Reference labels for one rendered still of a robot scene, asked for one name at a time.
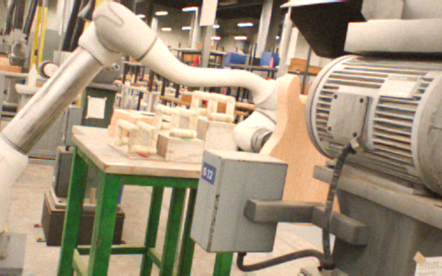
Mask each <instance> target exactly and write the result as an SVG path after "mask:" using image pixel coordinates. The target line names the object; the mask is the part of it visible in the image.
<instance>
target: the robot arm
mask: <svg viewBox="0 0 442 276"><path fill-rule="evenodd" d="M124 54H126V55H127V56H129V57H131V58H132V59H134V60H135V61H137V62H139V63H140V64H142V65H143V66H146V67H148V68H150V69H151V70H152V71H154V72H157V73H159V74H160V75H162V76H163V77H165V78H167V79H168V80H170V81H172V82H176V83H177V84H180V85H183V86H192V87H220V86H239V87H245V88H247V89H248V90H249V91H250V92H251V93H252V94H253V102H254V103H255V106H256V109H255V111H254V112H253V114H252V115H251V116H250V117H249V118H247V119H246V120H244V121H242V122H240V123H238V125H237V126H236V127H235V128H234V129H233V133H232V137H233V140H234V142H235V143H237V144H238V146H239V147H240V148H242V149H243V150H244V151H246V152H248V153H254V154H259V153H260V151H261V149H262V148H263V146H264V145H265V144H266V143H267V142H268V139H269V138H270V137H271V136H272V134H273V130H274V129H275V127H276V124H277V121H278V117H279V107H278V91H279V84H280V82H281V80H282V78H283V77H279V78H278V79H276V80H275V81H274V80H273V79H271V80H265V79H263V78H261V77H259V76H258V75H256V74H254V73H253V72H245V71H240V70H228V69H212V68H198V67H192V66H186V65H184V64H182V62H179V61H178V60H177V59H176V57H174V56H173V55H172V53H171V52H170V51H169V50H168V49H167V46H165V45H164V43H163V42H162V41H161V39H159V38H158V37H157V36H156V35H155V33H154V32H153V31H151V29H150V28H149V27H148V26H147V25H146V24H145V23H144V22H143V21H142V20H140V18H138V17H137V16H136V15H135V14H134V13H132V12H131V11H130V10H128V9H127V8H125V6H123V5H121V4H118V3H116V2H113V1H110V0H108V1H104V2H102V3H101V4H99V5H98V7H97V8H96V9H95V10H94V13H93V21H92V22H91V23H90V24H89V26H88V27H87V28H86V30H85V31H84V33H83V35H82V36H80V38H79V47H78V48H77V49H76V50H75V51H74V53H73V54H72V55H71V56H69V58H68V59H67V61H65V62H64V64H63V65H62V66H61V67H60V68H59V69H58V70H57V71H56V72H55V73H54V74H53V76H52V77H50V78H49V79H48V81H47V82H46V83H45V84H44V85H43V86H42V87H41V88H40V90H39V91H38V92H37V93H36V94H35V95H34V97H32V99H31V100H30V101H29V102H27V105H26V106H25V107H23V108H22V110H21V112H20V113H18V114H17V116H16V117H15V118H14V119H13V120H12V121H11V122H10V123H9V124H8V125H7V127H6V128H5V129H4V130H3V131H2V132H1V134H0V260H5V259H6V251H5V250H6V243H7V241H10V234H8V233H5V226H6V219H7V216H8V211H9V207H10V196H11V186H12V185H13V184H14V183H15V182H16V180H17V179H18V178H19V176H20V175H21V174H22V172H23V171H24V169H26V167H27V164H28V155H27V153H28V151H29V150H30V149H31V148H32V147H33V146H34V144H35V143H37V142H38V140H39V139H40V138H41V137H42V136H43V134H44V133H45V132H46V131H47V130H48V128H50V127H51V126H52V124H53V122H55V121H56V120H57V119H58V117H59V116H60V115H62V113H64V111H65V110H66V109H67V108H68V107H69V105H70V104H71V103H72V102H74V99H75V98H76V97H78V96H79V93H80V92H82V91H83V90H84V89H85V87H86V86H87V85H88V84H89V83H90V82H91V81H92V79H93V78H94V77H95V76H96V75H97V73H98V72H99V71H100V70H101V69H102V68H103V66H104V67H108V66H111V65H112V64H113V63H114V62H115V61H117V60H118V59H119V58H120V57H121V56H123V55H124Z"/></svg>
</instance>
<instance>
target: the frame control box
mask: <svg viewBox="0 0 442 276"><path fill-rule="evenodd" d="M287 169H288V163H286V162H283V161H281V160H279V159H278V158H273V157H271V156H269V155H266V154H251V153H243V152H234V151H227V150H218V149H210V148H207V149H205V150H204V153H203V163H202V168H201V173H200V177H199V182H198V186H197V200H196V204H195V209H194V215H193V219H192V228H191V234H190V237H191V238H192V240H194V241H195V242H196V243H197V244H198V245H200V246H201V247H202V248H203V249H204V250H205V251H207V252H208V253H228V252H237V253H238V256H237V266H238V269H239V270H240V271H243V272H253V271H259V270H262V269H265V268H268V267H270V266H277V265H279V264H283V263H285V262H287V261H294V260H296V259H302V258H305V257H315V258H317V259H318V260H319V262H320V265H319V266H317V269H318V271H319V272H318V273H319V274H321V275H323V273H322V268H323V264H322V263H323V262H325V261H324V260H325V259H324V256H323V255H324V254H323V252H321V251H319V250H315V249H306V250H302V251H295V252H290V253H288V254H285V255H283V256H279V257H276V258H273V259H269V260H267V261H261V262H259V263H255V264H252V265H243V260H244V256H247V253H248V252H272V251H273V244H274V240H275V235H276V231H277V227H278V223H276V222H253V221H252V220H250V219H248V218H247V217H245V209H246V205H247V200H248V199H268V200H282V198H283V194H284V185H285V181H286V177H287Z"/></svg>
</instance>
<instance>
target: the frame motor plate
mask: <svg viewBox="0 0 442 276"><path fill-rule="evenodd" d="M334 169H335V165H334V164H328V166H324V165H315V166H314V172H313V178H314V179H318V180H320V181H322V182H324V183H327V184H330V180H331V178H332V177H331V176H332V174H333V172H334ZM338 183H339V184H338V186H337V188H339V189H340V190H346V191H347V192H350V193H351V194H354V195H358V196H359V197H362V198H365V199H369V200H370V201H372V202H374V203H377V204H381V205H383V206H385V207H387V208H389V209H392V210H396V211H398V212H401V213H402V214H405V215H408V216H410V217H413V218H416V219H417V220H421V221H423V222H425V223H427V224H430V225H434V226H436V227H438V228H439V229H442V197H438V196H425V195H410V194H407V193H406V192H403V191H401V190H395V189H392V188H391V187H389V186H386V185H384V184H380V183H376V182H373V181H371V180H370V179H365V178H362V177H360V176H356V175H355V174H350V173H348V172H345V171H343V170H342V173H341V174H340V179H339V182H338Z"/></svg>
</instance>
